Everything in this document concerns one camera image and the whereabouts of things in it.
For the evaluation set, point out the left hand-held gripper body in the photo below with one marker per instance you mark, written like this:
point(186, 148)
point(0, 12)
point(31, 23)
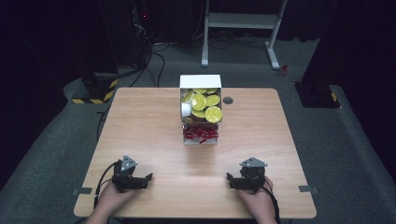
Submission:
point(125, 174)

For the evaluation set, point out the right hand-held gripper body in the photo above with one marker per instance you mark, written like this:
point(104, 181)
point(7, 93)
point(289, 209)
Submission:
point(253, 174)

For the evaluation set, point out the person's left hand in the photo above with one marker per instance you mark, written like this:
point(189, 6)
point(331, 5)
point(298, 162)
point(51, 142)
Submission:
point(113, 196)

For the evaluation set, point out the person's right hand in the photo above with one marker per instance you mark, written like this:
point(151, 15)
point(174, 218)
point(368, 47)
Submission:
point(258, 200)

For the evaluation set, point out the grey tape strip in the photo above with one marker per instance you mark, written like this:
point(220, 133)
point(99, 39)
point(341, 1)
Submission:
point(307, 188)
point(83, 190)

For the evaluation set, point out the clear plastic tray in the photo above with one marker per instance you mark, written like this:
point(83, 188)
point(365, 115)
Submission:
point(200, 141)

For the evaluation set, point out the pile of red packets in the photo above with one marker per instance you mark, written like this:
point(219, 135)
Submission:
point(200, 133)

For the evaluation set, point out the grey table grommet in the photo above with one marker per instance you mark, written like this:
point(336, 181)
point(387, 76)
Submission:
point(228, 100)

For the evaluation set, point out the pile of yellow-lid capsules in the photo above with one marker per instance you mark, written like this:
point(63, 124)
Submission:
point(205, 104)

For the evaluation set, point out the white capsule cup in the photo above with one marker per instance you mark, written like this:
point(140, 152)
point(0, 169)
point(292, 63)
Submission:
point(186, 109)

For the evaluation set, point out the black stand with striped base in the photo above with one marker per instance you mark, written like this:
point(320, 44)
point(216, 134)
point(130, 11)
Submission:
point(96, 90)

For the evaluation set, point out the black stand base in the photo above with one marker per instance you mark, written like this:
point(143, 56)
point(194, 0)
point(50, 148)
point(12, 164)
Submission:
point(317, 95)

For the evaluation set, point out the white dispenser box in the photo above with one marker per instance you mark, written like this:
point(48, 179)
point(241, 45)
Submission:
point(199, 81)

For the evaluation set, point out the small red floor object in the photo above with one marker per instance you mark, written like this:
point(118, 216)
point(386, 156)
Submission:
point(282, 70)

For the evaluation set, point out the dark equipment rack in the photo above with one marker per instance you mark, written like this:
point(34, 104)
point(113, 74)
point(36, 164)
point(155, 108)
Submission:
point(140, 34)

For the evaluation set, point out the white metal stand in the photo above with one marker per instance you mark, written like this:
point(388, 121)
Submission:
point(238, 21)

